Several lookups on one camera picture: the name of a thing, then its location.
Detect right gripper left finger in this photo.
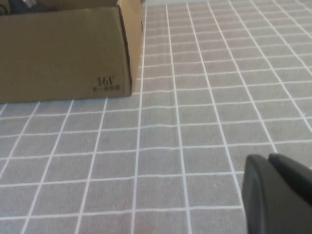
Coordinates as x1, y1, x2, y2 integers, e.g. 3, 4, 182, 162
241, 154, 312, 234

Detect black knit sneaker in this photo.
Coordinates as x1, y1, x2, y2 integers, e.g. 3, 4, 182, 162
0, 0, 58, 16

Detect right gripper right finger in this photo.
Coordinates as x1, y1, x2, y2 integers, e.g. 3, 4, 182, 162
268, 153, 312, 185

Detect grey white-checked tablecloth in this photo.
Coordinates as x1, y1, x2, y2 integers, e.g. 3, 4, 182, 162
0, 0, 312, 234

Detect brown cardboard shoe box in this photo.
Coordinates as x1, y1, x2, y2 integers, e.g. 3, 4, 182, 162
0, 0, 146, 104

